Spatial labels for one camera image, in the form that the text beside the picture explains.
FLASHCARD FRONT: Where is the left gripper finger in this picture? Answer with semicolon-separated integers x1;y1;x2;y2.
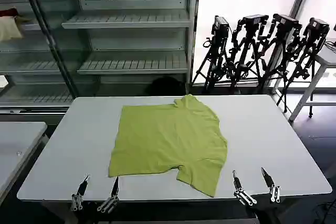
97;176;120;213
71;173;90;212

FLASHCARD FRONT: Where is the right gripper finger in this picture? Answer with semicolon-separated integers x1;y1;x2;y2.
260;167;281;204
231;169;257;206

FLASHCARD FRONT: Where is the green t-shirt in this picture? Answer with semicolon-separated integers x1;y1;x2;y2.
108;94;228;198

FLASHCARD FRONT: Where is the grey side table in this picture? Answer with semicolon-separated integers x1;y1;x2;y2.
0;121;48;197

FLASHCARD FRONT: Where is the black bag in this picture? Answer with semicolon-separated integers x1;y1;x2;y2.
146;76;187;96

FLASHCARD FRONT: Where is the white framed table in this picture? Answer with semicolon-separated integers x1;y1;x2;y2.
288;42;336;122

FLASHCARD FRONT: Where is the glass-fronted shelf cabinet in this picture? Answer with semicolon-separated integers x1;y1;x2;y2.
0;0;79;108

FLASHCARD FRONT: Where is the grey metal shelf rack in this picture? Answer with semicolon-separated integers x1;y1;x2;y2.
61;0;202;96

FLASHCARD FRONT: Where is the cream cushion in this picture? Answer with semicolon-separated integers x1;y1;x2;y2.
0;15;23;42

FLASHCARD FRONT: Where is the tan cloth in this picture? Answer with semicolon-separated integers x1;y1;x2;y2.
15;15;34;24

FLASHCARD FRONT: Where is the red cloth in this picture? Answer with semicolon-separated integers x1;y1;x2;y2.
0;8;19;17

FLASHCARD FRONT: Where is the black floor cable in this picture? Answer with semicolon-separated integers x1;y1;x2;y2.
313;199;336;224

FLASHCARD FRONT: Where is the black camera tripod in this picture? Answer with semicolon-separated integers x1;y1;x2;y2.
225;14;270;95
258;13;302;95
276;17;330;113
191;15;233;95

